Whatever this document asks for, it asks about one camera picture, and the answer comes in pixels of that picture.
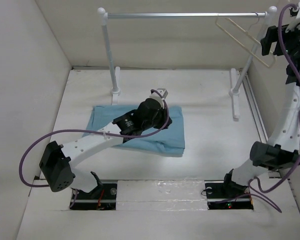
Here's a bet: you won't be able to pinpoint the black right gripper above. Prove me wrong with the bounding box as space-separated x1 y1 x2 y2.
261 20 300 60

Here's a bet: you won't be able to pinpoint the light blue trousers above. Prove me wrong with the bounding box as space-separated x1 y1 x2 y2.
86 105 186 157

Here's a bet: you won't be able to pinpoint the cream plastic hanger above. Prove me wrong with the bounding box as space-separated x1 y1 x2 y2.
214 11 277 69

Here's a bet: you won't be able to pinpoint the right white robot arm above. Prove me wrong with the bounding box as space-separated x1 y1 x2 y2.
221 21 300 197

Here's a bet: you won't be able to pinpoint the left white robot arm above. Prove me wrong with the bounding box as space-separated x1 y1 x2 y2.
39 98 172 199

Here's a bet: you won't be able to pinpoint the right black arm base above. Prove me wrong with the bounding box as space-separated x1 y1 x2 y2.
201 181 254 210

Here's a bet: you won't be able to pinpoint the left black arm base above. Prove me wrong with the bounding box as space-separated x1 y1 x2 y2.
69 181 118 211

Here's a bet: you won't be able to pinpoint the white clothes rack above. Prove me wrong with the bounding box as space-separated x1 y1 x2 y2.
97 6 278 121

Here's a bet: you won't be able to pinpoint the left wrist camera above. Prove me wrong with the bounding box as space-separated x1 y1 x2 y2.
149 88 169 101

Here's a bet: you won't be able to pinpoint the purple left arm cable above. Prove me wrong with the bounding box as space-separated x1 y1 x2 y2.
19 90 170 208

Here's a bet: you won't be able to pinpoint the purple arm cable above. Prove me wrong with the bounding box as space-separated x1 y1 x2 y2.
248 3 300 213
19 90 170 208

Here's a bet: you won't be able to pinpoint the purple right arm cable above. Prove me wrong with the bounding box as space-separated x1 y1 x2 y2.
248 3 300 213

